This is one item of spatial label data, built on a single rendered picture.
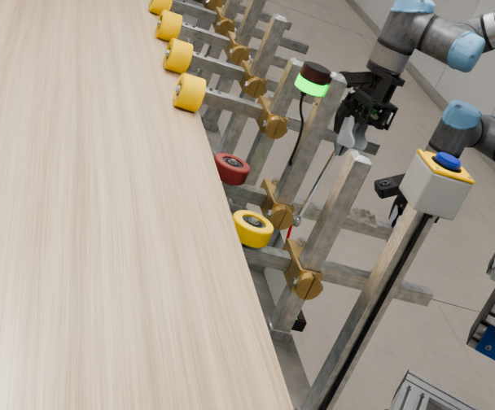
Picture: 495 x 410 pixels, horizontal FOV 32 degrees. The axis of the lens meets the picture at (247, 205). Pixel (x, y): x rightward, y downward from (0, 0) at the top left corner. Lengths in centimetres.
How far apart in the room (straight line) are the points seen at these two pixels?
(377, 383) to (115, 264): 193
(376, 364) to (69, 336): 219
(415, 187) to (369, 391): 184
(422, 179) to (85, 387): 55
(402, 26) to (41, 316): 93
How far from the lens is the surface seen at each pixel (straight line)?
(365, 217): 195
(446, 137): 191
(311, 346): 313
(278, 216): 181
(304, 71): 172
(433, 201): 128
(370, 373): 316
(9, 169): 149
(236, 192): 184
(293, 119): 207
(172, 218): 151
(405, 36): 174
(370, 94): 178
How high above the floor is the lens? 157
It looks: 24 degrees down
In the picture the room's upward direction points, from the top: 24 degrees clockwise
